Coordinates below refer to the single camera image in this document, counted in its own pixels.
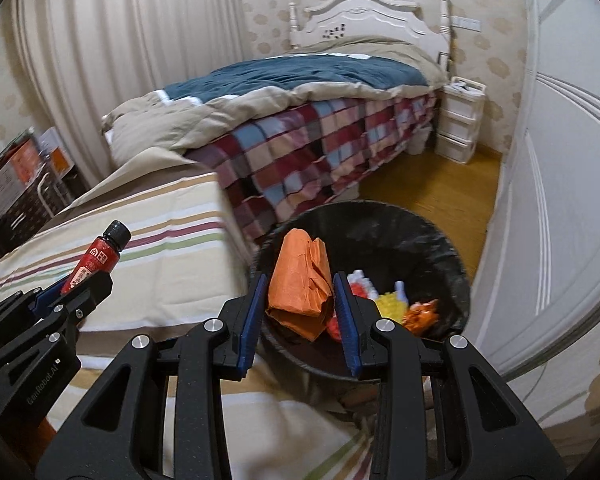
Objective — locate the white plastic drawer unit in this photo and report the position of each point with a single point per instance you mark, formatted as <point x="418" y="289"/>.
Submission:
<point x="455" y="130"/>

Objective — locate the white wooden headboard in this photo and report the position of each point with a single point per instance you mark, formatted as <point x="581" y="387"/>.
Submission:
<point x="360" y="15"/>

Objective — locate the black-lined trash bin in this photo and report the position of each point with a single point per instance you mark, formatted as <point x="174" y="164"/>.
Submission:
<point x="405" y="240"/>

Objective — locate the white wall outlet plate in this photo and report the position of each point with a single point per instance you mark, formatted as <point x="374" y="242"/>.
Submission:
<point x="465" y="24"/>

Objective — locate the yellow foam net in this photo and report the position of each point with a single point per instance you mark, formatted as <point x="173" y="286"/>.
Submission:
<point x="390" y="305"/>

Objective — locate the white crumpled paper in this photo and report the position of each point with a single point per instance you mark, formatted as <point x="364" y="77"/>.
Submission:
<point x="357" y="277"/>

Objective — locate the white and orange box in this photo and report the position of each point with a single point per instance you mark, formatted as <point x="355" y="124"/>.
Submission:
<point x="57" y="152"/>

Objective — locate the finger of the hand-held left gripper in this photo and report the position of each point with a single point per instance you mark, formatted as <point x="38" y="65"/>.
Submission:
<point x="87" y="295"/>
<point x="47" y="295"/>

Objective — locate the orange paper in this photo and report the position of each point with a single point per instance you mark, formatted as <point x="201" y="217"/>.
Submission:
<point x="300" y="285"/>

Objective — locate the white panelled door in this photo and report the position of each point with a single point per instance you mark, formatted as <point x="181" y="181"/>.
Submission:
<point x="555" y="185"/>

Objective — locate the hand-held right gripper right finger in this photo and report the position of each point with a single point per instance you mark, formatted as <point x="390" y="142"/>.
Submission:
<point x="347" y="325"/>

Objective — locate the small white bin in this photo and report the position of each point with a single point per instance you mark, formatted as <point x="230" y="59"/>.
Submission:
<point x="417" y="141"/>

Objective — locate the white tubular frame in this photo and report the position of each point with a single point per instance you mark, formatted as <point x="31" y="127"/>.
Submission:
<point x="42" y="192"/>

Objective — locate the red bottle with black cap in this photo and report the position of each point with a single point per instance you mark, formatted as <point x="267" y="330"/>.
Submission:
<point x="92" y="257"/>

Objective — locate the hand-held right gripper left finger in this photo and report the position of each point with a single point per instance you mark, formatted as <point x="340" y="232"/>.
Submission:
<point x="250" y="320"/>

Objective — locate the beige and teal duvet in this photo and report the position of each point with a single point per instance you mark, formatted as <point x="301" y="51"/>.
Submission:
<point x="280" y="75"/>

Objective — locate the white pleated curtain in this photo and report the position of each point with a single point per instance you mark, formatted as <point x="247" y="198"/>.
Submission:
<point x="105" y="35"/>

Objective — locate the plaid red blue blanket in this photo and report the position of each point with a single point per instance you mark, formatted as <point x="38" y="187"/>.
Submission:
<point x="305" y="155"/>

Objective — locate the red plastic bag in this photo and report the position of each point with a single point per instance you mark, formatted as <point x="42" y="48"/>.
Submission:
<point x="362" y="291"/>

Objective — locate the orange cardboard box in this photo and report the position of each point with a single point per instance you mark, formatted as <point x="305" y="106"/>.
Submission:
<point x="25" y="162"/>

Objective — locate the white paper stack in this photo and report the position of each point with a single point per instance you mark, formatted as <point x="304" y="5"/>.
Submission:
<point x="467" y="86"/>

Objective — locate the pale blue paper sheet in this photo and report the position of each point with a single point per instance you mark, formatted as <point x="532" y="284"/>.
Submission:
<point x="401" y="290"/>

